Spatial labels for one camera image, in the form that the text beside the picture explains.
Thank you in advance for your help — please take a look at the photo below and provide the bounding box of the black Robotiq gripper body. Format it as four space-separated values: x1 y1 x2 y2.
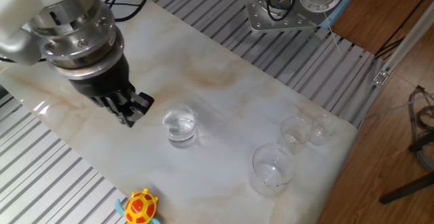
69 54 136 99

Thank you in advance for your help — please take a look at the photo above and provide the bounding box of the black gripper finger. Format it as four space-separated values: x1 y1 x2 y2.
92 92 132 128
127 90 155 122

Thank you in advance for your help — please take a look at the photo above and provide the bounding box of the glass beaker with water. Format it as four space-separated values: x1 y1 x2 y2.
161 103 199 149

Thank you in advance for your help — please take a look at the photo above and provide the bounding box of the large empty glass beaker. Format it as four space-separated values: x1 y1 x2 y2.
250 142 296 198

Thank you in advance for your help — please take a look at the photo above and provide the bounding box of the medium empty glass beaker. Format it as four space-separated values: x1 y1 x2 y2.
280 116 312 155

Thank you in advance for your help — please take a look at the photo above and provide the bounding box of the small empty glass beaker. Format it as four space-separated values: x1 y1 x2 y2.
309 114 337 147

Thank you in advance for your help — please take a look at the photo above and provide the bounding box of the marble pattern mat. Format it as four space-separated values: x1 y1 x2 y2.
0 0 359 224

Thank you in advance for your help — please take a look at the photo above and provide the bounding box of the yellow orange toy turtle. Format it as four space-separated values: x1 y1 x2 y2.
114 187 162 224

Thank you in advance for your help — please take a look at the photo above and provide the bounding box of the white zip tie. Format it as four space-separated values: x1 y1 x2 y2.
321 12 342 54

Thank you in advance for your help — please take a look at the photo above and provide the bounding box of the light blue base pad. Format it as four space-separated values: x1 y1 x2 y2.
317 0 353 31

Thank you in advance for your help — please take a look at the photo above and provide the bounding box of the black stand leg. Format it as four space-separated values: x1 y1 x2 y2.
378 171 434 205
408 132 434 153

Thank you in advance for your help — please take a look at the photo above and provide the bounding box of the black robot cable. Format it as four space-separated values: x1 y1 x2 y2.
104 0 302 23

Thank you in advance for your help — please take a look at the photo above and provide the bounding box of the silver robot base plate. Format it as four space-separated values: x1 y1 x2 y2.
243 0 319 33

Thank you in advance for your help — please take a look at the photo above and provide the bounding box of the black floor cable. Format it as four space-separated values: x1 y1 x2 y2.
374 0 434 59

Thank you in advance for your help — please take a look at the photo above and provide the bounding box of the white floor cable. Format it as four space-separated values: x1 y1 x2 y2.
364 93 434 120

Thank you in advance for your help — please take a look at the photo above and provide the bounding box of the aluminium frame beam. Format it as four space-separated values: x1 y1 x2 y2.
352 0 434 130

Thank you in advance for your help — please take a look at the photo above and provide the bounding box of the coiled grey cable bundle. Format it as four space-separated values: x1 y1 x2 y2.
408 85 434 172

